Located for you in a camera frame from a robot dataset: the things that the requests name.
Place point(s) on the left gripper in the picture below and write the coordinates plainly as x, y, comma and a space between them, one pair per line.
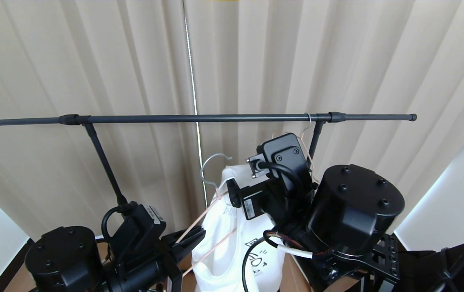
151, 275

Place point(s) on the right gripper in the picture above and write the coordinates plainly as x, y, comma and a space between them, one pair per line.
256, 202

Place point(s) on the white printed T-shirt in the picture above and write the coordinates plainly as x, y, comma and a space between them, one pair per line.
220, 247

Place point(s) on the pink clothes hanger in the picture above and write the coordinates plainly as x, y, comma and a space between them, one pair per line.
308, 156
193, 227

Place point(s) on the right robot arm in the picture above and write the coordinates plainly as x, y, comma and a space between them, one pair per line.
353, 207

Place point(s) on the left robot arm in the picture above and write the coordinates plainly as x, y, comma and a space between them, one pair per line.
61, 259

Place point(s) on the black clothes rack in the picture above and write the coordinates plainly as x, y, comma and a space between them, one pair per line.
215, 118

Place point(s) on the beige curtain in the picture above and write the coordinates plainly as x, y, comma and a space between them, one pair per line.
94, 61

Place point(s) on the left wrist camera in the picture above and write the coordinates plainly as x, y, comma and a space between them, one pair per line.
142, 227

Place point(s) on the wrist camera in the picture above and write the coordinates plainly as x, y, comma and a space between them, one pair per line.
284, 156
142, 227

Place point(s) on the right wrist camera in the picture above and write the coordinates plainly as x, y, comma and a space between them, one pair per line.
284, 156

